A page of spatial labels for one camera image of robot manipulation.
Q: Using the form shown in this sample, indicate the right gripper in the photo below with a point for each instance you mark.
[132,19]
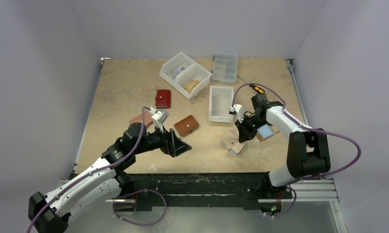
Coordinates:
[245,125]

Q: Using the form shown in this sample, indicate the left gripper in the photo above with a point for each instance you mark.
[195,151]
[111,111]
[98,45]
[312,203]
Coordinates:
[170,143]

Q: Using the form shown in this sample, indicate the tan card holder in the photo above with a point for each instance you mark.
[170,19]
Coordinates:
[265,132]

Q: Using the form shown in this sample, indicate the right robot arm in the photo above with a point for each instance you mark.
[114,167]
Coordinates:
[308,151]

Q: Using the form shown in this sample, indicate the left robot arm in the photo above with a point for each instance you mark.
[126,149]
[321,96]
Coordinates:
[104,179]

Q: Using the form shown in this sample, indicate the brown card holder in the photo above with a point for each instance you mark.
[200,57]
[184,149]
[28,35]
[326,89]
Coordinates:
[186,125]

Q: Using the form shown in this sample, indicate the pink card holder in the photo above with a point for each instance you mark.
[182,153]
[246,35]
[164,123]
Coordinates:
[145,118]

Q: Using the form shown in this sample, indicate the red card holder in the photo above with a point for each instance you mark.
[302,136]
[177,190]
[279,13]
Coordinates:
[163,99]

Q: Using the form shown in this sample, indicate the card in bin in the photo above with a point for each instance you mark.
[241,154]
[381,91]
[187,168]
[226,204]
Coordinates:
[174,73]

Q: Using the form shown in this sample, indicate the white small bin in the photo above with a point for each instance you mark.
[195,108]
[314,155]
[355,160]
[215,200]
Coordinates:
[220,100]

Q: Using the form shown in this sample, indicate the yellow black screwdriver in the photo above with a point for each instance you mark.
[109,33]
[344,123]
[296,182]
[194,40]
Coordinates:
[256,88]

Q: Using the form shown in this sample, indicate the yellow item in bin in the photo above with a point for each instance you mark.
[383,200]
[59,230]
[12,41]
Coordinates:
[191,85]

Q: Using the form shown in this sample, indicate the clear compartment organizer box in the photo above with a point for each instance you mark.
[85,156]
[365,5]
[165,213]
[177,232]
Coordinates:
[225,68]

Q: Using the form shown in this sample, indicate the white divided bin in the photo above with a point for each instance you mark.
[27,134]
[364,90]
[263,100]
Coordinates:
[193,71]

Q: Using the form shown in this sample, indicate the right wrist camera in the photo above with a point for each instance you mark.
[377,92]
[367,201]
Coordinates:
[238,111]

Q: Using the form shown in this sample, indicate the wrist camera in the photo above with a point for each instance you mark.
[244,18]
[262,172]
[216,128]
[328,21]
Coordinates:
[158,117]
[238,111]

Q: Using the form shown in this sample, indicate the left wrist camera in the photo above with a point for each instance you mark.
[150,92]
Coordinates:
[158,117]

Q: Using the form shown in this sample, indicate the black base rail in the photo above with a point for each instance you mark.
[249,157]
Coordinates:
[246,190]

